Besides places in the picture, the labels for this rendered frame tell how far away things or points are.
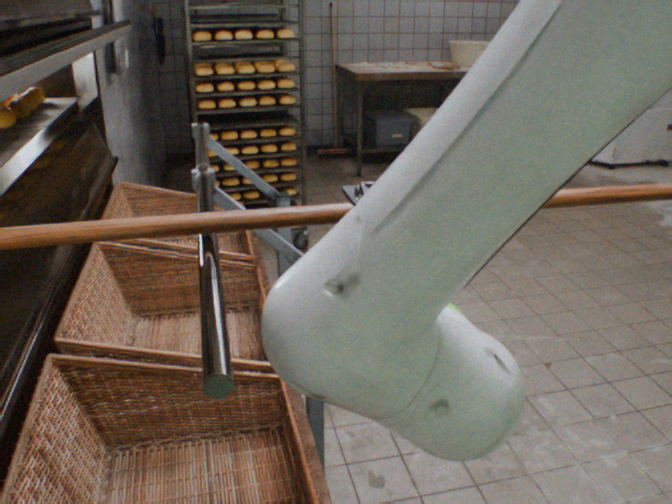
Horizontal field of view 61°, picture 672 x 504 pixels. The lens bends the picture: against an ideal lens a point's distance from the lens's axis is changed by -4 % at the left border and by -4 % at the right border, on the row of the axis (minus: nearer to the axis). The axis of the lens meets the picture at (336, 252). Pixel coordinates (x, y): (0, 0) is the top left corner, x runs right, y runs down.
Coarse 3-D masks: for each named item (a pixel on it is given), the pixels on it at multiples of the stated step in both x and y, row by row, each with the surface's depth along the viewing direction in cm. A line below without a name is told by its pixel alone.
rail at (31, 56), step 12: (108, 24) 153; (120, 24) 175; (72, 36) 106; (84, 36) 117; (96, 36) 131; (36, 48) 81; (48, 48) 87; (60, 48) 95; (0, 60) 65; (12, 60) 69; (24, 60) 74; (36, 60) 80; (0, 72) 64
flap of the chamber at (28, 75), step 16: (112, 32) 155; (128, 32) 190; (80, 48) 110; (96, 48) 127; (32, 64) 78; (48, 64) 85; (64, 64) 95; (0, 80) 64; (16, 80) 69; (32, 80) 76; (0, 96) 63
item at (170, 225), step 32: (576, 192) 96; (608, 192) 98; (640, 192) 99; (64, 224) 81; (96, 224) 81; (128, 224) 82; (160, 224) 83; (192, 224) 84; (224, 224) 85; (256, 224) 86; (288, 224) 87; (320, 224) 89
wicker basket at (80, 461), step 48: (48, 384) 109; (96, 384) 119; (144, 384) 122; (192, 384) 125; (48, 432) 102; (96, 432) 123; (144, 432) 126; (240, 432) 132; (288, 432) 124; (48, 480) 95; (96, 480) 115; (144, 480) 119; (240, 480) 120; (288, 480) 120
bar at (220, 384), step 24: (216, 144) 164; (240, 168) 168; (216, 192) 120; (264, 192) 173; (288, 192) 176; (216, 240) 86; (288, 240) 179; (216, 264) 77; (288, 264) 182; (216, 288) 71; (216, 312) 65; (216, 336) 61; (216, 360) 56; (216, 384) 55; (312, 408) 146; (312, 432) 149
